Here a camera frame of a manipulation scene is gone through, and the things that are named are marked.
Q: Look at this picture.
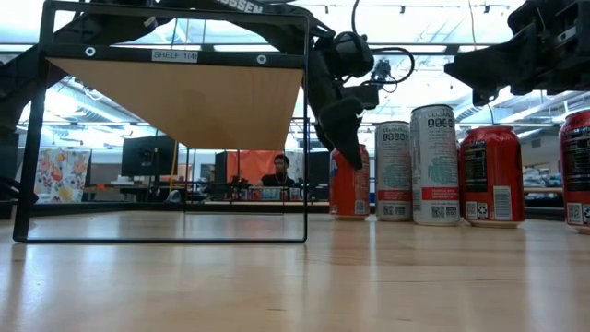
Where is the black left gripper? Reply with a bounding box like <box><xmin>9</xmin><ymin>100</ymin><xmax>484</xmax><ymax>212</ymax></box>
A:
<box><xmin>307</xmin><ymin>48</ymin><xmax>364</xmax><ymax>171</ymax></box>

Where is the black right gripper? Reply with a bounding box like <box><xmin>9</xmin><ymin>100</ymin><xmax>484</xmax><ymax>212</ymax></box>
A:
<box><xmin>444</xmin><ymin>0</ymin><xmax>590</xmax><ymax>106</ymax></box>

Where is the red soda can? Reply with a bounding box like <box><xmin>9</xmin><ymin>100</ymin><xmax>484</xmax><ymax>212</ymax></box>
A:
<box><xmin>328</xmin><ymin>143</ymin><xmax>372</xmax><ymax>221</ymax></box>

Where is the red cola can black script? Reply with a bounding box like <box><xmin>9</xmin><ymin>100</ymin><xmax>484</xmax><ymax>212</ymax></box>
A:
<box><xmin>458</xmin><ymin>124</ymin><xmax>527</xmax><ymax>230</ymax></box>
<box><xmin>558</xmin><ymin>109</ymin><xmax>590</xmax><ymax>235</ymax></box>

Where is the black cabinet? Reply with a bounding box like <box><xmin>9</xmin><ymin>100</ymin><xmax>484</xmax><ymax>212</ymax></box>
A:
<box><xmin>307</xmin><ymin>150</ymin><xmax>331</xmax><ymax>200</ymax></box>

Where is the overhead LED light bar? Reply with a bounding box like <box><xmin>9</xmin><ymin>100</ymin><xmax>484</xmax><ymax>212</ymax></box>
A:
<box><xmin>0</xmin><ymin>41</ymin><xmax>462</xmax><ymax>56</ymax></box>

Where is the person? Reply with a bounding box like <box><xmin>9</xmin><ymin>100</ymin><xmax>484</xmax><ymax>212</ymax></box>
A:
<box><xmin>260</xmin><ymin>153</ymin><xmax>297</xmax><ymax>188</ymax></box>

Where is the orange partition panel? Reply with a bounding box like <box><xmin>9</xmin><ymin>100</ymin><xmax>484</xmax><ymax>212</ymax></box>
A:
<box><xmin>225</xmin><ymin>149</ymin><xmax>285</xmax><ymax>188</ymax></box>

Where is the cluttered background workbench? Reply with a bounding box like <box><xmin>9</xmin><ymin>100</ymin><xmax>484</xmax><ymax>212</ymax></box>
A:
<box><xmin>525</xmin><ymin>166</ymin><xmax>563</xmax><ymax>208</ymax></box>

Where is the black background monitor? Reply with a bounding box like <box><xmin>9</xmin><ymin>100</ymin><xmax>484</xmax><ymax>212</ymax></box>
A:
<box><xmin>121</xmin><ymin>135</ymin><xmax>179</xmax><ymax>178</ymax></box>

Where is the floral patterned cloth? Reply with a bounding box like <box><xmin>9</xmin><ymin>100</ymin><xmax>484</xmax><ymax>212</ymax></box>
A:
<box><xmin>33</xmin><ymin>148</ymin><xmax>92</xmax><ymax>205</ymax></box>

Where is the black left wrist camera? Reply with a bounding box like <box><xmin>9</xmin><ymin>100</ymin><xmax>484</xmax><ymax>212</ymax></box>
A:
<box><xmin>344</xmin><ymin>84</ymin><xmax>381</xmax><ymax>112</ymax></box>

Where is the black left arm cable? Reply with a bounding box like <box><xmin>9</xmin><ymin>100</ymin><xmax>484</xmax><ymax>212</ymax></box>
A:
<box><xmin>350</xmin><ymin>0</ymin><xmax>416</xmax><ymax>88</ymax></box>

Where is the black overhead camera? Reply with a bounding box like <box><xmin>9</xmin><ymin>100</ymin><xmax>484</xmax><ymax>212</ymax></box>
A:
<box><xmin>371</xmin><ymin>58</ymin><xmax>394</xmax><ymax>93</ymax></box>

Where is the wooden shelf black metal frame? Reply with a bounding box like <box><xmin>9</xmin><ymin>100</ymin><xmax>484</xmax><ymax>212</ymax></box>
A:
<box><xmin>12</xmin><ymin>0</ymin><xmax>310</xmax><ymax>244</ymax></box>

